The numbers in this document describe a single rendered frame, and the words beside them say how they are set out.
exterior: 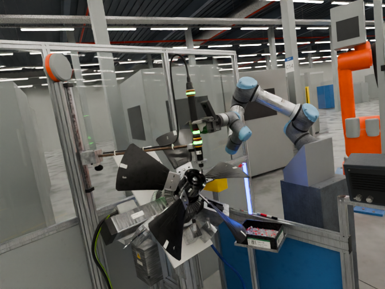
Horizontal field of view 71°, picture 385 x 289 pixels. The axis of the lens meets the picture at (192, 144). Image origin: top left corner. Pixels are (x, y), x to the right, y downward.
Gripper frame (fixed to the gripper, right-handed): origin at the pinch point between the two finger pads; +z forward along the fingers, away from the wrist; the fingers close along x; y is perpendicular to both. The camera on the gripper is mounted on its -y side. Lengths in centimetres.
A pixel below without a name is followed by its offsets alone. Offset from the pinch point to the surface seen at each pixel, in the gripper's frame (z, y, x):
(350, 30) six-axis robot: -389, -88, 47
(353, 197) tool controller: -35, 42, -59
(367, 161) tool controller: -35, 25, -66
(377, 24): -181, -51, -37
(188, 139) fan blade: -6.7, 9.5, 11.4
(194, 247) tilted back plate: 9, 63, 1
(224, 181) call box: -41, 45, 21
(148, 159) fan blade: 22.5, 13.6, 7.5
